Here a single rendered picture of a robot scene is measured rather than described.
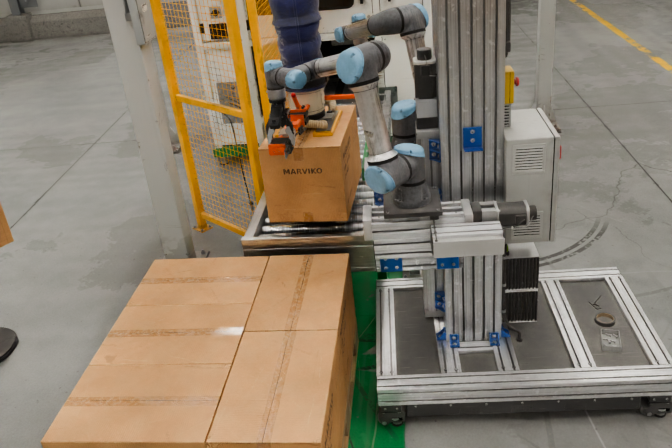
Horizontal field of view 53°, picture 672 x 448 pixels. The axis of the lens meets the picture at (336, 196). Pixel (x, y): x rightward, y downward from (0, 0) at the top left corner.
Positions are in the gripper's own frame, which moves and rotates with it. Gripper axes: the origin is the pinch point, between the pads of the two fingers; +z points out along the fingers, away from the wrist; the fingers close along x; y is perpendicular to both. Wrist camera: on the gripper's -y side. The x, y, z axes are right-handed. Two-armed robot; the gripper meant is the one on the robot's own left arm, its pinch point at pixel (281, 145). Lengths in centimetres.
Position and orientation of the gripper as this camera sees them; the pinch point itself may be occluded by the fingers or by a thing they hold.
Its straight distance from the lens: 284.7
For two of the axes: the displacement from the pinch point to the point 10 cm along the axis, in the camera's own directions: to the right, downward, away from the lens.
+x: -9.9, 0.1, 1.6
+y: 1.3, -4.4, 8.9
